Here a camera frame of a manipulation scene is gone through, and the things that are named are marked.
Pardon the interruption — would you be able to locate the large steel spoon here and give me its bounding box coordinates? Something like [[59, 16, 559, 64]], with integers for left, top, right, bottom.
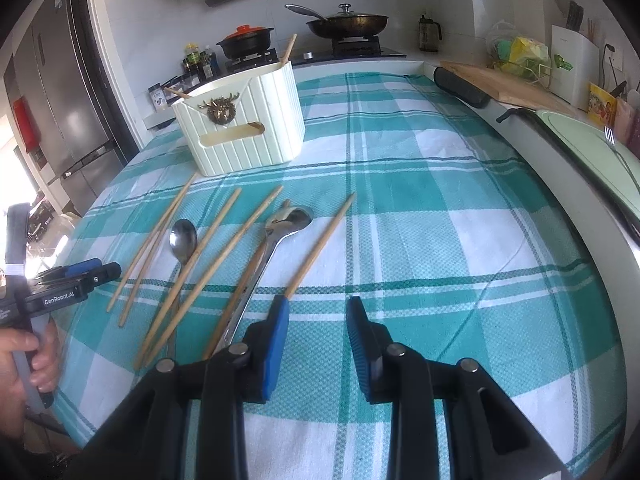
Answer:
[[215, 206, 312, 353]]

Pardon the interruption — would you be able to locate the small steel spoon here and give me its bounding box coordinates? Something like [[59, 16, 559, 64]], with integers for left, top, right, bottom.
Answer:
[[167, 219, 198, 359]]

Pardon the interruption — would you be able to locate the person's left hand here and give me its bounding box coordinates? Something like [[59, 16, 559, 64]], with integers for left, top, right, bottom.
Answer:
[[0, 320, 62, 441]]

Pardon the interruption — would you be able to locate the bamboo chopstick under spoon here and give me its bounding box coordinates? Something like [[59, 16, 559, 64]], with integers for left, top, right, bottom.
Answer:
[[202, 198, 292, 361]]

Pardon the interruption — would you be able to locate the teal white checked tablecloth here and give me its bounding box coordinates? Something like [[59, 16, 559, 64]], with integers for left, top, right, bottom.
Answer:
[[62, 73, 626, 479]]

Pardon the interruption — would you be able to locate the stainless steel refrigerator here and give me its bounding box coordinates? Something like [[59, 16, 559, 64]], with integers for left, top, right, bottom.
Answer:
[[4, 0, 136, 216]]

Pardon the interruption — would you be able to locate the cream ribbed utensil holder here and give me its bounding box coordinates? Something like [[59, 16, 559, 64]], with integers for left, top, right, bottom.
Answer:
[[171, 63, 306, 177]]

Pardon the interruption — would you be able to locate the black rolled mat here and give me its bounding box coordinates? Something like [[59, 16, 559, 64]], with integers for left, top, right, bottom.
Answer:
[[433, 66, 491, 110]]

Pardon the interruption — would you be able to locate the sauce bottles cluster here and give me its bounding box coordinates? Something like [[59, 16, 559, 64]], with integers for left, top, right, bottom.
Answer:
[[182, 44, 221, 84]]

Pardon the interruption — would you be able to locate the wooden cutting board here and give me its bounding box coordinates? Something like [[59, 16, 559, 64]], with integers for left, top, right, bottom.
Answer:
[[440, 61, 578, 117]]

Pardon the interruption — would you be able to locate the black gas stove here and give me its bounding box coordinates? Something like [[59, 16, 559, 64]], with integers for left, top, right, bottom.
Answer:
[[226, 37, 406, 74]]

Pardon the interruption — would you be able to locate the black pot with red lid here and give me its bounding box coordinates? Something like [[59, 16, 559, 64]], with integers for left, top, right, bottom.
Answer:
[[217, 24, 273, 60]]

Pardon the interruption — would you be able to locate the light green tray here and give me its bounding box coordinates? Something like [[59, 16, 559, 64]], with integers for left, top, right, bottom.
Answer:
[[535, 110, 639, 220]]

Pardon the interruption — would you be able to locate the glass french press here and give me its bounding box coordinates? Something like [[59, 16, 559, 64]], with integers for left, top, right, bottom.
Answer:
[[419, 14, 442, 53]]

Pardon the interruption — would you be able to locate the dark wok with glass lid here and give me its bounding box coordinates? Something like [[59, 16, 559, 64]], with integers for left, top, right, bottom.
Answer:
[[284, 3, 388, 41]]

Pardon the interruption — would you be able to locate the bag of vegetables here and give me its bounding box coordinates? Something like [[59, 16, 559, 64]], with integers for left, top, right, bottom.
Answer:
[[486, 21, 574, 86]]

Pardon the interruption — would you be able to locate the yellow snack packet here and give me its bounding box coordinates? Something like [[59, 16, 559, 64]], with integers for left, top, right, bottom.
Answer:
[[587, 82, 617, 128]]

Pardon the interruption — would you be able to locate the white knife block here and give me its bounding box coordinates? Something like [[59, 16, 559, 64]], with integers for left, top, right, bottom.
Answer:
[[550, 25, 599, 112]]

